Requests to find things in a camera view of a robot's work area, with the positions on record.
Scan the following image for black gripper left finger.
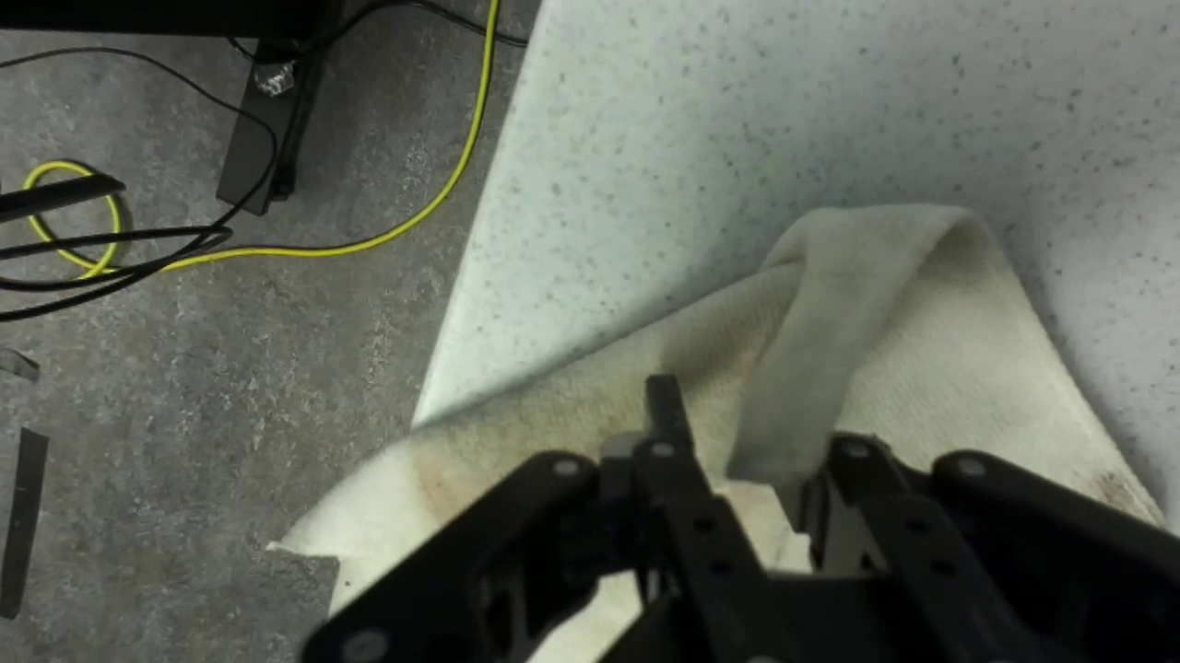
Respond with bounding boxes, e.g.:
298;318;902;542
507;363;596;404
298;372;802;663

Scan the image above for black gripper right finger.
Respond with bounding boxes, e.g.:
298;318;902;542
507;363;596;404
807;428;1180;663

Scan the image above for beige cloth towel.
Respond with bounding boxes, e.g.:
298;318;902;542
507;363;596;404
270;202;1167;663

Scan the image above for black stand foot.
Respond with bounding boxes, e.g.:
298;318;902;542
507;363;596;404
214;49;328;219

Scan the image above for black floor tape strip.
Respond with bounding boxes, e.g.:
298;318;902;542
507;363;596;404
0;424;53;623

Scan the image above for yellow floor cable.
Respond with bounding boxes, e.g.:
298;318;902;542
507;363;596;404
18;0;506;280

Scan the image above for black floor cables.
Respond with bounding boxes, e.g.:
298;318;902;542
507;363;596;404
0;0;530;326

